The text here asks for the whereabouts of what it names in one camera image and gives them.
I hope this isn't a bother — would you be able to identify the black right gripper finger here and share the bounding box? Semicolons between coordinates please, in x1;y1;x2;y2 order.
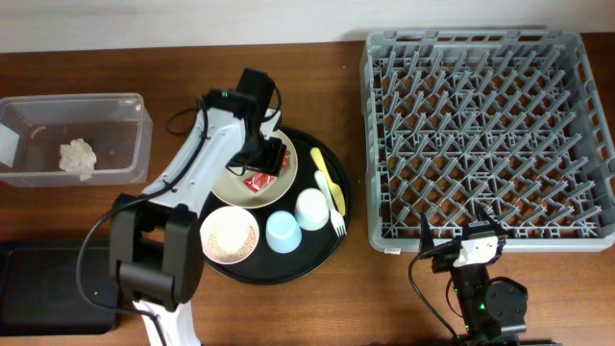
475;204;504;235
419;213;434;253

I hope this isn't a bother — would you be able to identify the red snack wrapper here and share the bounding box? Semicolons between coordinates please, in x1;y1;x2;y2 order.
243;150;290;193

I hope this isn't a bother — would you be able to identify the beige bowl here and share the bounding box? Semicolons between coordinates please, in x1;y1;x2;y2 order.
211;130;298;209

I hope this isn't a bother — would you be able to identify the pink bowl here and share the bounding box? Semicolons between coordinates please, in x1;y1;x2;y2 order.
200;206;259;265

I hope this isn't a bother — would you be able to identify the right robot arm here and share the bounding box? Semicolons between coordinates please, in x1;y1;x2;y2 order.
411;206;529;345

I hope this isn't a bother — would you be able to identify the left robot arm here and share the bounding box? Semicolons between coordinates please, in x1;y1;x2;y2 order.
110;69;285;345

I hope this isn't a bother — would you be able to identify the grey dishwasher rack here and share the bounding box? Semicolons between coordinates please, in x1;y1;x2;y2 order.
359;31;614;254

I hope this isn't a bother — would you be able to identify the clear plastic waste bin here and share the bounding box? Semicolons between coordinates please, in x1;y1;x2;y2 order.
1;93;153;187

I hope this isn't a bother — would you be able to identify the black rectangular waste tray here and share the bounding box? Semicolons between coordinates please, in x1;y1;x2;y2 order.
1;239;117;336

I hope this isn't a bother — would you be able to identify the white cup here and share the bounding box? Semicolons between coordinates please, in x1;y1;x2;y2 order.
294;187;330;231

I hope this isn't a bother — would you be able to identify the light blue cup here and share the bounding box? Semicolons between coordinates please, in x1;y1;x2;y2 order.
265;210;302;254

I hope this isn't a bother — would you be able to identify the yellow plastic knife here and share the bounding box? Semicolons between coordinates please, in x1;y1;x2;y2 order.
309;147;347;216

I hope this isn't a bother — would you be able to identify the round black tray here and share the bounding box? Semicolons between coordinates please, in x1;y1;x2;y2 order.
204;127;353;285

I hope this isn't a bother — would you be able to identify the white plastic fork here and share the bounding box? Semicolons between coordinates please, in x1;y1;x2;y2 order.
314;170;347;237

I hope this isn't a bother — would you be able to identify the white label on bin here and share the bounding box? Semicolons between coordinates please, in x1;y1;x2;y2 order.
0;124;19;168

